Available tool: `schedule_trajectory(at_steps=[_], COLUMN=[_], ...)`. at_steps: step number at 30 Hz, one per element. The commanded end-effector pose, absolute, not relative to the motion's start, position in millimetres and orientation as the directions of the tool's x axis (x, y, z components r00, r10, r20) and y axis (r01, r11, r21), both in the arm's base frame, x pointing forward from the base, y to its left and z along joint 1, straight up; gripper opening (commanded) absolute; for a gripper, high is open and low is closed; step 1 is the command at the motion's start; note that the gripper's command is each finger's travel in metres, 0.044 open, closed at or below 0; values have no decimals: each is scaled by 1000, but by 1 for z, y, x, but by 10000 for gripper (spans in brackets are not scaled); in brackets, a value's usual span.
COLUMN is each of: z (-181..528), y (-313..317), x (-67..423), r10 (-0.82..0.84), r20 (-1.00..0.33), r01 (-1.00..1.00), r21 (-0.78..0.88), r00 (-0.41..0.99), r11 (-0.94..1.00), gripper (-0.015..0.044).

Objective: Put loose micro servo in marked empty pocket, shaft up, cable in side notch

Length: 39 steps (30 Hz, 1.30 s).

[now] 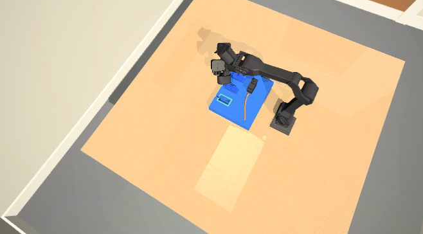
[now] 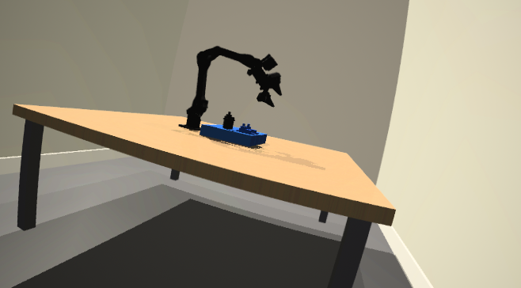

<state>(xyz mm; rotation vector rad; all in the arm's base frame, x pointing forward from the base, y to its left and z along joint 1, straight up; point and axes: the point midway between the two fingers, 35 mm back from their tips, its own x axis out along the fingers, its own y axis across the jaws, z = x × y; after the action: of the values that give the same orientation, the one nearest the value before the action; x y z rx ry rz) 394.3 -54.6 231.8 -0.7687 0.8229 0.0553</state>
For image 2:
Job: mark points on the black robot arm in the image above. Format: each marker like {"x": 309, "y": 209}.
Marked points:
{"x": 204, "y": 58}

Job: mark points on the blue flat deck plate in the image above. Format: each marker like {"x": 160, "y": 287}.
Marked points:
{"x": 243, "y": 136}

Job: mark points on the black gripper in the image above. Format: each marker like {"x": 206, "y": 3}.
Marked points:
{"x": 267, "y": 81}

